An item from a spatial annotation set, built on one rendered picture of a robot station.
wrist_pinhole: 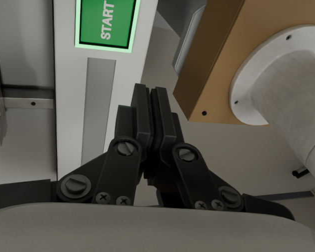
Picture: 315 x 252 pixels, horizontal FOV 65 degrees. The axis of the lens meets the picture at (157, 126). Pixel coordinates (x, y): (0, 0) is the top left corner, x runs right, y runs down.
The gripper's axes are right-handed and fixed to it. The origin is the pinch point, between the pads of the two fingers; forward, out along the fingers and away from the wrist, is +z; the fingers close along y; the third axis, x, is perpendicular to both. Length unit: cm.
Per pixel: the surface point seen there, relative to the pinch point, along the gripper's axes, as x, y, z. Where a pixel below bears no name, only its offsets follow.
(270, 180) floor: -175, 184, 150
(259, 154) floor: -131, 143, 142
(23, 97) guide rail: -17.2, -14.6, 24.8
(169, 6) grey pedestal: -8, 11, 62
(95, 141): -16.6, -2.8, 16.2
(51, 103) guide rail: -18.0, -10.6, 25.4
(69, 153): -18.3, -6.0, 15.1
